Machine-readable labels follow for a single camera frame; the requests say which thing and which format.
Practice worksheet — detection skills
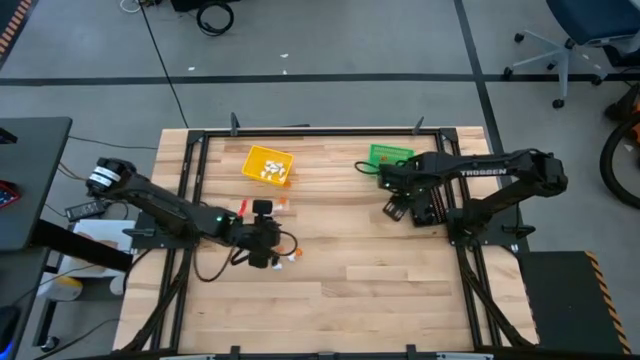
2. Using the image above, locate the green plastic basket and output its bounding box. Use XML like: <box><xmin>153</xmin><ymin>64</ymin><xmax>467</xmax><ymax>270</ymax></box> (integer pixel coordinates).
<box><xmin>367</xmin><ymin>143</ymin><xmax>416</xmax><ymax>182</ymax></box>

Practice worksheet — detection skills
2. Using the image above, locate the red flat item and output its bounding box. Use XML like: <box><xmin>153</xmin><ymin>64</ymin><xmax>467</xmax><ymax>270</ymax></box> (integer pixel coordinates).
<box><xmin>0</xmin><ymin>180</ymin><xmax>22</xmax><ymax>209</ymax></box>

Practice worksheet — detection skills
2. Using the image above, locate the long black floor cable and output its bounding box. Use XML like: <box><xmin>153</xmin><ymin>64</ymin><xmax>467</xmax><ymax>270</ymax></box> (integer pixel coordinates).
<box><xmin>137</xmin><ymin>0</ymin><xmax>190</xmax><ymax>129</ymax></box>

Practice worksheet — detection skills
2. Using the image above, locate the black orange vacuum cleaner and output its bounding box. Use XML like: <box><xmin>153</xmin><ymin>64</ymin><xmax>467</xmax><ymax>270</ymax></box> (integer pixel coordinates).
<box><xmin>603</xmin><ymin>82</ymin><xmax>640</xmax><ymax>146</ymax></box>

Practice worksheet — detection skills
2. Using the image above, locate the yellow plastic basket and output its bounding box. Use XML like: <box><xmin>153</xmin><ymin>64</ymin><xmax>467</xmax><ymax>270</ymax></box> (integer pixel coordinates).
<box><xmin>241</xmin><ymin>144</ymin><xmax>296</xmax><ymax>188</ymax></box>

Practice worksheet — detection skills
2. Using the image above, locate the orange striped black ramp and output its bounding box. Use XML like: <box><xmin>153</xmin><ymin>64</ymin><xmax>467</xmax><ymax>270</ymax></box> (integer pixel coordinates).
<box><xmin>0</xmin><ymin>0</ymin><xmax>34</xmax><ymax>69</ymax></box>

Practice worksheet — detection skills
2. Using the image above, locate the white cardboard box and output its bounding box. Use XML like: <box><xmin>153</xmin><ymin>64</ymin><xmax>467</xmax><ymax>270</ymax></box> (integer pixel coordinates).
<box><xmin>72</xmin><ymin>219</ymin><xmax>137</xmax><ymax>279</ymax></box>

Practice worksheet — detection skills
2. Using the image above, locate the black plastic basket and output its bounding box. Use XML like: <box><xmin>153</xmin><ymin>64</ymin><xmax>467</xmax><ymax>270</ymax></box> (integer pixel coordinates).
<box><xmin>403</xmin><ymin>178</ymin><xmax>448</xmax><ymax>228</ymax></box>

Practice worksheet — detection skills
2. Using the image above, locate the blue office chair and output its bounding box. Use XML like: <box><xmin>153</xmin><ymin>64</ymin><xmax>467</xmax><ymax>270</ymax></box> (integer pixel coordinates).
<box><xmin>502</xmin><ymin>0</ymin><xmax>640</xmax><ymax>109</ymax></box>

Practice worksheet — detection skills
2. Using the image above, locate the hazard striped black platform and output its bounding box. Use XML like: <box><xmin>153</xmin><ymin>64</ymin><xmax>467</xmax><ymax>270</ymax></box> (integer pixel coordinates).
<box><xmin>516</xmin><ymin>249</ymin><xmax>634</xmax><ymax>357</ymax></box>

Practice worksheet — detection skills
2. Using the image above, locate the dark grey side desk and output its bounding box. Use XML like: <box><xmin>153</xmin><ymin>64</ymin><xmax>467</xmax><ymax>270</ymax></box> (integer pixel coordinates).
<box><xmin>0</xmin><ymin>116</ymin><xmax>134</xmax><ymax>360</ymax></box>

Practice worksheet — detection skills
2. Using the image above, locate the coiled black cable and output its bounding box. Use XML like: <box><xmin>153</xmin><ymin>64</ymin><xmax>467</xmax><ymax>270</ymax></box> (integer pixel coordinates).
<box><xmin>195</xmin><ymin>1</ymin><xmax>236</xmax><ymax>38</ymax></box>

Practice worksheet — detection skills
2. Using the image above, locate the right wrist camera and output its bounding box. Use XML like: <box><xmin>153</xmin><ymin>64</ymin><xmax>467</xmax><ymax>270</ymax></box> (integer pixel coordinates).
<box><xmin>382</xmin><ymin>195</ymin><xmax>408</xmax><ymax>223</ymax></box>

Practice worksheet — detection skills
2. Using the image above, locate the yellow white round object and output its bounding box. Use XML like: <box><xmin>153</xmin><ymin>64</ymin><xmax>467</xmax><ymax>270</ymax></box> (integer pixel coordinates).
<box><xmin>37</xmin><ymin>274</ymin><xmax>84</xmax><ymax>302</ymax></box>

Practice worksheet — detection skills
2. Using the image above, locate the black equipment cart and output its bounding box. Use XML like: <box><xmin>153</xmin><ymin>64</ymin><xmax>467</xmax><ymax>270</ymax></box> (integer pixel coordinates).
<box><xmin>169</xmin><ymin>0</ymin><xmax>242</xmax><ymax>14</ymax></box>

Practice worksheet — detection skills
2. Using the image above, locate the thin black cable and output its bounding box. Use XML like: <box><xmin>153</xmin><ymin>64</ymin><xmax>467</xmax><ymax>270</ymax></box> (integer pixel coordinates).
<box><xmin>67</xmin><ymin>134</ymin><xmax>159</xmax><ymax>151</ymax></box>

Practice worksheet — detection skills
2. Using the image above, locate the black power adapter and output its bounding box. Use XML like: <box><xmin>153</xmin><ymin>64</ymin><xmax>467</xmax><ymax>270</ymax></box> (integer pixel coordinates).
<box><xmin>64</xmin><ymin>199</ymin><xmax>108</xmax><ymax>223</ymax></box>

